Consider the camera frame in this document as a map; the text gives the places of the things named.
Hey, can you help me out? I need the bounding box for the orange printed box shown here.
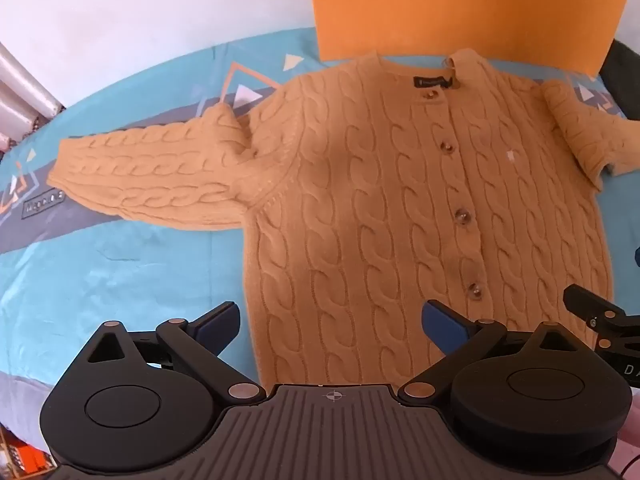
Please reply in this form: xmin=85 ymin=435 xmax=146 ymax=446
xmin=0 ymin=427 xmax=51 ymax=480

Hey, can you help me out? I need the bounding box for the orange cable-knit cardigan sweater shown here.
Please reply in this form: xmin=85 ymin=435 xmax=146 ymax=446
xmin=46 ymin=49 xmax=640 ymax=387

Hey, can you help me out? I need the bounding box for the white radiator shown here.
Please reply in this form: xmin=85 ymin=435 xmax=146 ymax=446
xmin=0 ymin=42 xmax=64 ymax=154

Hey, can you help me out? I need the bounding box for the dark cushion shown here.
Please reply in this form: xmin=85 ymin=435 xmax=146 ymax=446
xmin=597 ymin=40 xmax=640 ymax=124

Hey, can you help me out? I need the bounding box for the blue patterned bed sheet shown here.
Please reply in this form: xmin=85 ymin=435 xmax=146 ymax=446
xmin=0 ymin=25 xmax=640 ymax=461

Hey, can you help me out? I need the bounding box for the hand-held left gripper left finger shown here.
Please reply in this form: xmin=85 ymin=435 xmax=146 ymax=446
xmin=87 ymin=301 xmax=267 ymax=406

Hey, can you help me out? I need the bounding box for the orange flat board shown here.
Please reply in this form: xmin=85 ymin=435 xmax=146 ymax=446
xmin=306 ymin=0 xmax=636 ymax=79

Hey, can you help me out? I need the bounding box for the pink cloth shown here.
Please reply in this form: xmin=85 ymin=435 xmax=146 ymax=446
xmin=612 ymin=437 xmax=640 ymax=480

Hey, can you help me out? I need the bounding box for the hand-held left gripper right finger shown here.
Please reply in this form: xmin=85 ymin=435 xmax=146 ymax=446
xmin=398 ymin=300 xmax=581 ymax=404

